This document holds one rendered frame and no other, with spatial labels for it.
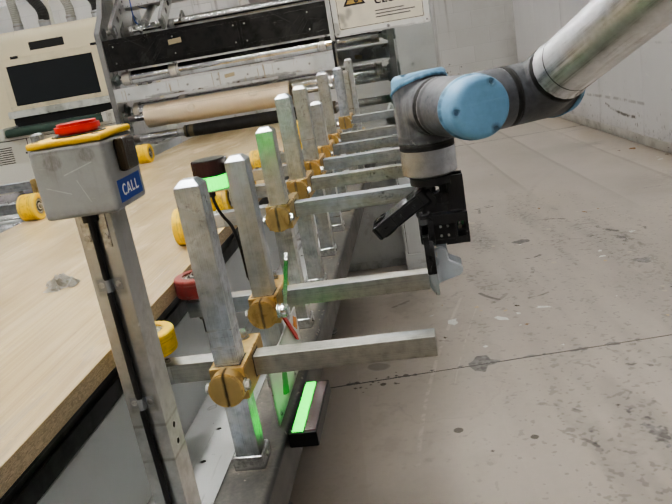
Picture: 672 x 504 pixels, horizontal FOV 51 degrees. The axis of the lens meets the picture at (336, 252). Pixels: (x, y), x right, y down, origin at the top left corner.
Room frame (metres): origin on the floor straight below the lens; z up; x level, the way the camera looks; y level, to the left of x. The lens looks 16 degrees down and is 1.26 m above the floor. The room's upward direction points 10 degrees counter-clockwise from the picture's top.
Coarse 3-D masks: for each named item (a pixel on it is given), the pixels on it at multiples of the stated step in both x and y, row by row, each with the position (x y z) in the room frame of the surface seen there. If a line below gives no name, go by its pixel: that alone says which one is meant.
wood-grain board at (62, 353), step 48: (192, 144) 3.48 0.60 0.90; (240, 144) 3.14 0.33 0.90; (0, 240) 1.89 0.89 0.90; (48, 240) 1.78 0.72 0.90; (144, 240) 1.59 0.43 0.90; (0, 288) 1.38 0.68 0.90; (0, 336) 1.08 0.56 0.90; (48, 336) 1.04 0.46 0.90; (96, 336) 1.00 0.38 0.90; (0, 384) 0.88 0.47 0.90; (48, 384) 0.85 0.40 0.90; (96, 384) 0.88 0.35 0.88; (0, 432) 0.74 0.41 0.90; (48, 432) 0.75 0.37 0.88; (0, 480) 0.65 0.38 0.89
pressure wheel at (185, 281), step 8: (184, 272) 1.24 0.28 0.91; (192, 272) 1.22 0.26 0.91; (176, 280) 1.20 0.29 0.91; (184, 280) 1.19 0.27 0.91; (192, 280) 1.18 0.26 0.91; (176, 288) 1.20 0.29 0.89; (184, 288) 1.18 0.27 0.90; (192, 288) 1.18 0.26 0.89; (184, 296) 1.18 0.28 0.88; (192, 296) 1.18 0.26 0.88
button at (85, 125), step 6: (78, 120) 0.67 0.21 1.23; (84, 120) 0.65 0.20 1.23; (90, 120) 0.65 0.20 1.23; (96, 120) 0.66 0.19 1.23; (60, 126) 0.64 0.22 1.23; (66, 126) 0.64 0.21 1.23; (72, 126) 0.64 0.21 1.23; (78, 126) 0.64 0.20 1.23; (84, 126) 0.64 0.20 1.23; (90, 126) 0.64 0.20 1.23; (96, 126) 0.65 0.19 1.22; (60, 132) 0.64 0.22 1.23; (66, 132) 0.64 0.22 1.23; (72, 132) 0.64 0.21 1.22; (78, 132) 0.64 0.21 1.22; (84, 132) 0.64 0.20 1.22
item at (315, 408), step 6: (318, 384) 1.12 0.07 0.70; (324, 384) 1.11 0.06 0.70; (318, 390) 1.09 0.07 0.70; (324, 390) 1.09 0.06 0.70; (318, 396) 1.07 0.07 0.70; (312, 402) 1.06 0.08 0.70; (318, 402) 1.05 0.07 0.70; (312, 408) 1.04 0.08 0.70; (318, 408) 1.03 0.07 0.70; (312, 414) 1.02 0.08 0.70; (318, 414) 1.01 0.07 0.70; (312, 420) 1.00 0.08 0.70; (306, 426) 0.98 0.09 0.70; (312, 426) 0.98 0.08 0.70
